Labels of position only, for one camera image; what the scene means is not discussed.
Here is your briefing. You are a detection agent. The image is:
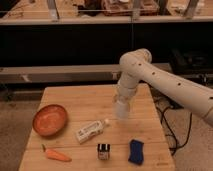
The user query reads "blue sponge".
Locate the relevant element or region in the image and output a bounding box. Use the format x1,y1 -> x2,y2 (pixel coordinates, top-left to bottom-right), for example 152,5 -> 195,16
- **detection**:
128,139 -> 144,165

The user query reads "black cable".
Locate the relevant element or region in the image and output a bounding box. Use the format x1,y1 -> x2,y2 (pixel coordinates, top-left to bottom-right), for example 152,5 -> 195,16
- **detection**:
153,96 -> 194,157

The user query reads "black box on shelf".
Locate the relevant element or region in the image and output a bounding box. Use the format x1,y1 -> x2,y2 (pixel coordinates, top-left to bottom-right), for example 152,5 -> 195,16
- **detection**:
170,49 -> 213,75

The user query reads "white tube bottle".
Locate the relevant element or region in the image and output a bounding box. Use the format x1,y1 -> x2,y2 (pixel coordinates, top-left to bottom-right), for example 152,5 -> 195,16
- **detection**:
76,119 -> 110,144

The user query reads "orange bowl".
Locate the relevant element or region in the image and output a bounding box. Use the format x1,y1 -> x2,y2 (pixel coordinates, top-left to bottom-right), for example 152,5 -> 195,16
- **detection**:
32,104 -> 68,136

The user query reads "black and white eraser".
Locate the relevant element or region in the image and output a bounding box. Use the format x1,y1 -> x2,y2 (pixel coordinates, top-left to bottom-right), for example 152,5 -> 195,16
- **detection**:
97,144 -> 110,160

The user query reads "orange carrot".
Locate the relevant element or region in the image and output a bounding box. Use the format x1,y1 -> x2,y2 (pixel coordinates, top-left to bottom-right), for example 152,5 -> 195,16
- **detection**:
42,146 -> 71,162

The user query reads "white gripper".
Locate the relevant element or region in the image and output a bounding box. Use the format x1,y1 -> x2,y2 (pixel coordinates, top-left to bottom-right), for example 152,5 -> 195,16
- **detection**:
114,85 -> 137,103

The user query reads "white ceramic cup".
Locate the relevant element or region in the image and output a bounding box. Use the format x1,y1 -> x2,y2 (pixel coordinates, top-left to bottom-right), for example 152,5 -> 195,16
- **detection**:
115,101 -> 129,119

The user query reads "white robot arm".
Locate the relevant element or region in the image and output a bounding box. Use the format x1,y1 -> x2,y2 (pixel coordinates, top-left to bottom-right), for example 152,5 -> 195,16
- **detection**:
115,49 -> 213,127

